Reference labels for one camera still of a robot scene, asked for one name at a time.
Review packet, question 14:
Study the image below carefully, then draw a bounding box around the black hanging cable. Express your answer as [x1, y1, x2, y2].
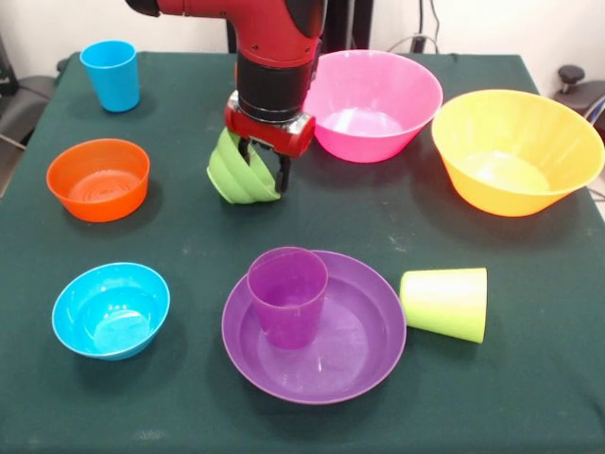
[428, 0, 443, 54]

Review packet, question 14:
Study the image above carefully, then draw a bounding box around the grey chair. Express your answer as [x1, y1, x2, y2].
[0, 35, 62, 152]

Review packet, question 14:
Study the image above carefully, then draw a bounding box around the blue plastic bowl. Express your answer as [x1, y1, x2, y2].
[51, 262, 172, 362]

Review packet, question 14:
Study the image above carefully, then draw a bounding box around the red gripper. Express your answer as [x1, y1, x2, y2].
[224, 91, 317, 194]

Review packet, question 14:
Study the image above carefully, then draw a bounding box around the black chair armrest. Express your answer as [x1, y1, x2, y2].
[555, 64, 605, 129]

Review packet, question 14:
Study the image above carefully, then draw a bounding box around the purple plastic bowl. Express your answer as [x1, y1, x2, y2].
[221, 249, 408, 406]

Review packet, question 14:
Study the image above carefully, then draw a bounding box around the orange plastic bowl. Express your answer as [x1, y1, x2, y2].
[45, 137, 151, 223]

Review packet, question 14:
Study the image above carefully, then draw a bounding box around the pink plastic bowl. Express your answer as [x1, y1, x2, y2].
[302, 49, 444, 165]

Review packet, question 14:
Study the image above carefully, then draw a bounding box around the lime green plastic cup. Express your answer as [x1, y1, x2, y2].
[399, 267, 489, 344]

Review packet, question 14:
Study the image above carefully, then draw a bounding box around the yellow plastic bowl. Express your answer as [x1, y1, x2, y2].
[430, 89, 605, 218]

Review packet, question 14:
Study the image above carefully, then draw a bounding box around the blue plastic cup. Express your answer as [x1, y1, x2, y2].
[78, 40, 141, 114]

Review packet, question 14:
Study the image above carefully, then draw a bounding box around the green plastic bowl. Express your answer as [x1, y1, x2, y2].
[206, 127, 281, 205]

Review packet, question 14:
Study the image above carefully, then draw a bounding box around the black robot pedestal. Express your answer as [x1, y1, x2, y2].
[226, 0, 374, 54]

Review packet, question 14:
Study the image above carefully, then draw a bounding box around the dark green tablecloth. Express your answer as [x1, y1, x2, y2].
[0, 50, 605, 454]

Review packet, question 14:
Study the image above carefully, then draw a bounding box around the purple plastic cup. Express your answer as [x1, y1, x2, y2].
[247, 246, 330, 351]

